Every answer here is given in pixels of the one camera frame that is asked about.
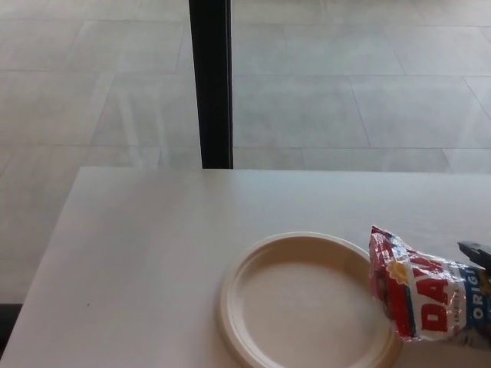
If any red white sunflower seed bag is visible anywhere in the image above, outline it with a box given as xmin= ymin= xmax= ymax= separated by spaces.
xmin=367 ymin=225 xmax=491 ymax=348

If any black vertical post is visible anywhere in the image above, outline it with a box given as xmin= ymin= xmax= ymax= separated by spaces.
xmin=188 ymin=0 xmax=234 ymax=169

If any beige round paper plate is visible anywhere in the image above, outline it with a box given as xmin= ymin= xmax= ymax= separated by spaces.
xmin=218 ymin=231 xmax=404 ymax=368

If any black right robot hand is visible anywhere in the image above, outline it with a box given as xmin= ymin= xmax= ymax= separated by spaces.
xmin=456 ymin=240 xmax=491 ymax=274

